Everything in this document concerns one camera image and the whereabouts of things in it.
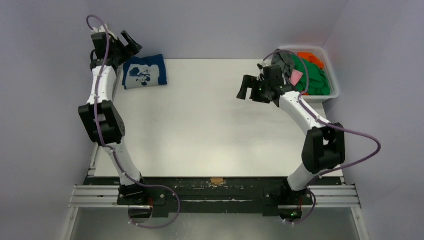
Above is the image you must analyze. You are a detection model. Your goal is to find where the orange t shirt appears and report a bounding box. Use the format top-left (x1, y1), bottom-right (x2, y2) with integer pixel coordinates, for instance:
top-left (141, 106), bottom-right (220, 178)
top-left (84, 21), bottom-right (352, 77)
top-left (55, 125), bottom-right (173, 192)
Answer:
top-left (297, 51), bottom-right (325, 70)

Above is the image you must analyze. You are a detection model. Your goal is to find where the aluminium frame rail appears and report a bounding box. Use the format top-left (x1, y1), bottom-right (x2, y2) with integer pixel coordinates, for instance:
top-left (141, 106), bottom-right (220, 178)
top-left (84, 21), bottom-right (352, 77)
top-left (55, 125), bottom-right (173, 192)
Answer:
top-left (68, 185), bottom-right (361, 208)

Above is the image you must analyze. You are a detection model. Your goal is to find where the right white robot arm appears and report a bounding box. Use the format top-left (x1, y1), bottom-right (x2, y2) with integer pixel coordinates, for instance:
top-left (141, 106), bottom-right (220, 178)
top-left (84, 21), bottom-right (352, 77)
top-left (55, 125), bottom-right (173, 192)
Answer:
top-left (236, 65), bottom-right (346, 204)

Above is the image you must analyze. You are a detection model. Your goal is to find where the green t shirt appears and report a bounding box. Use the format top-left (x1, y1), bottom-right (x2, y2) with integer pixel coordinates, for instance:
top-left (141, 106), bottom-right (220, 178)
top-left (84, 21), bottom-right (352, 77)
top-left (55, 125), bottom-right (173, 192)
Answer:
top-left (293, 56), bottom-right (331, 96)

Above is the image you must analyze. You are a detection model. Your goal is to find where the white plastic laundry basket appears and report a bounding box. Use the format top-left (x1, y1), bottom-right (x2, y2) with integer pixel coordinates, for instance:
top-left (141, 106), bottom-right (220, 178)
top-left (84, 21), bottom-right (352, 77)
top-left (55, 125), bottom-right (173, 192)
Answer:
top-left (279, 45), bottom-right (340, 103)

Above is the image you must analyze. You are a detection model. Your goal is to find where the dark blue t shirt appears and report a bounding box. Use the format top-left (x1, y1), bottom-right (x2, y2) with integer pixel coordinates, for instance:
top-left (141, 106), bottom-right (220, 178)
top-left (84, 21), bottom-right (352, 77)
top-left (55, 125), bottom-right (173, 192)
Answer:
top-left (122, 54), bottom-right (168, 90)

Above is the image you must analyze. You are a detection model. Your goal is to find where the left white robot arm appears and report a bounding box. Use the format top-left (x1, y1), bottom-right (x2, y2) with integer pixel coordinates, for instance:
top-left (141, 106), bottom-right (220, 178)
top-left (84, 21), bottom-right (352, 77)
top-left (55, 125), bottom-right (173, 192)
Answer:
top-left (78, 30), bottom-right (149, 205)

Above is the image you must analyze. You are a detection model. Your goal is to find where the grey t shirt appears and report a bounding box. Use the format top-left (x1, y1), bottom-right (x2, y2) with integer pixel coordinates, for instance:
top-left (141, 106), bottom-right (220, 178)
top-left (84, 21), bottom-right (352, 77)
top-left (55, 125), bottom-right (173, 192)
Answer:
top-left (271, 51), bottom-right (295, 78)

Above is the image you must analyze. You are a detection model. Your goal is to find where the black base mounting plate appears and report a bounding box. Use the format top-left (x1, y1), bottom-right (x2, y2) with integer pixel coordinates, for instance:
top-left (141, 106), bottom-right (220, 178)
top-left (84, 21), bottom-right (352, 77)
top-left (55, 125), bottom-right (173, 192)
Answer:
top-left (83, 177), bottom-right (341, 222)

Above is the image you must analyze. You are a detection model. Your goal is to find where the pink cloth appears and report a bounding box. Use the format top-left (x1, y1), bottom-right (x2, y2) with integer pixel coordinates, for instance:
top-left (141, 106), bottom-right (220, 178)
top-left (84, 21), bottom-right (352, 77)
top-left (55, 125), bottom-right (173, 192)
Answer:
top-left (290, 69), bottom-right (304, 86)

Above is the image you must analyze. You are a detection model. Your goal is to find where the brown tape piece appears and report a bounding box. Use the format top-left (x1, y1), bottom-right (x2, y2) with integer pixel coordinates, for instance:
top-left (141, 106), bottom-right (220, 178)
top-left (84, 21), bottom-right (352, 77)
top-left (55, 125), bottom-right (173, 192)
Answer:
top-left (210, 177), bottom-right (225, 185)

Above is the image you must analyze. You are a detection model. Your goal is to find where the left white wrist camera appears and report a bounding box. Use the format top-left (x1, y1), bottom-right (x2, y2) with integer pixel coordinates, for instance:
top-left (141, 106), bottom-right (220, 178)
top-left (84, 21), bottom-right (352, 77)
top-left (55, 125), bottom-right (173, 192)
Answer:
top-left (91, 26), bottom-right (119, 40)

